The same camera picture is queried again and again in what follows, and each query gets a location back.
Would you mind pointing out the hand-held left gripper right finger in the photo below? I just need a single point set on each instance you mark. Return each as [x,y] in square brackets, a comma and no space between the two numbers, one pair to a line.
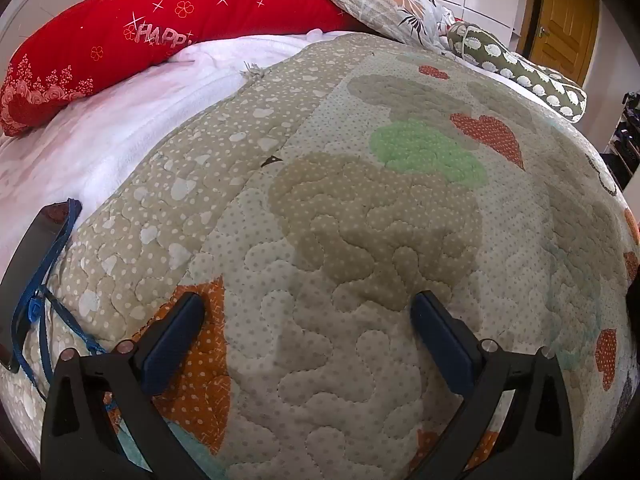
[445,340]

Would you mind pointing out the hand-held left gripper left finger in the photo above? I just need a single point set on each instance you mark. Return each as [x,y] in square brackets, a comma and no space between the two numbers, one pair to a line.
[172,332]

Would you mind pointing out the black phone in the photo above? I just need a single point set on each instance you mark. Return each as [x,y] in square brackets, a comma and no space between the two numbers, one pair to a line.
[27,265]

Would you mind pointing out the heart-patterned quilt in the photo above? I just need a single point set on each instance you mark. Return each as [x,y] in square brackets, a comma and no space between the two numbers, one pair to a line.
[350,210]

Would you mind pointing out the white fleece blanket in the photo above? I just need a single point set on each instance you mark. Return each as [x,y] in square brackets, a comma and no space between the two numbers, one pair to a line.
[125,115]

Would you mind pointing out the white cluttered shelf unit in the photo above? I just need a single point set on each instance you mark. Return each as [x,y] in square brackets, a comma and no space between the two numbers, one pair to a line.
[625,140]

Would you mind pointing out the green white-patterned pillow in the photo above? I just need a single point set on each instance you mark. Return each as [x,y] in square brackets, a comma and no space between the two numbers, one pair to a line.
[520,72]

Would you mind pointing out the red embroidered pillow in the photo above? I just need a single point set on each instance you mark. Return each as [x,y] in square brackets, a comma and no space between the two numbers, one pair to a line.
[150,20]

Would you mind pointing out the wooden door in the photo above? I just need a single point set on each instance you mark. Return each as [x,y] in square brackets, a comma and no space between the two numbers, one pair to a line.
[562,20]

